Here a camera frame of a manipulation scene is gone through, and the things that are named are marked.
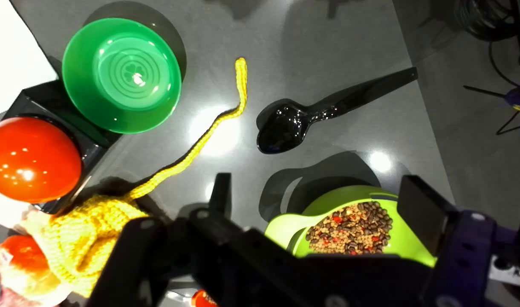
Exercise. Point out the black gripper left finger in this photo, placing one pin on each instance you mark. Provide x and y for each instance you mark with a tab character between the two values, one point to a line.
222	194

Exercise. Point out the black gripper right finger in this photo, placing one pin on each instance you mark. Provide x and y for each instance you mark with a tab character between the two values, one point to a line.
424	211

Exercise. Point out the yellow knitted cloth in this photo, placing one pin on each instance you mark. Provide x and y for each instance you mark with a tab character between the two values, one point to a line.
77	240

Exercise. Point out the black plastic spoon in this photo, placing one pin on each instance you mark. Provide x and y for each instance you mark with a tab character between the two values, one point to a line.
282	129

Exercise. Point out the brown grain mix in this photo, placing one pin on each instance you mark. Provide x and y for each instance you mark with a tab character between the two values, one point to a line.
350	228

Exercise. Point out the lime green bowl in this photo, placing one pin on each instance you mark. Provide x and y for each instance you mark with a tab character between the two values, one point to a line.
338	197

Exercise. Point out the small red plastic piece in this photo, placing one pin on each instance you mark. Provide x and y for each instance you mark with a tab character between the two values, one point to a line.
202	300

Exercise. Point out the blue yellow clamp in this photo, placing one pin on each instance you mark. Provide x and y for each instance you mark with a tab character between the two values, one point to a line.
517	102

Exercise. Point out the small green bowl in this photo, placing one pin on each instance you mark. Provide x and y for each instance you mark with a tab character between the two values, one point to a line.
124	74

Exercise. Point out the red toy tomato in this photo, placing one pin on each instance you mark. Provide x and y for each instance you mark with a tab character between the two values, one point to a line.
31	160

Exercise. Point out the white paper napkin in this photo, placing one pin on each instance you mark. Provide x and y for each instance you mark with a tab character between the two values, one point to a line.
9	57

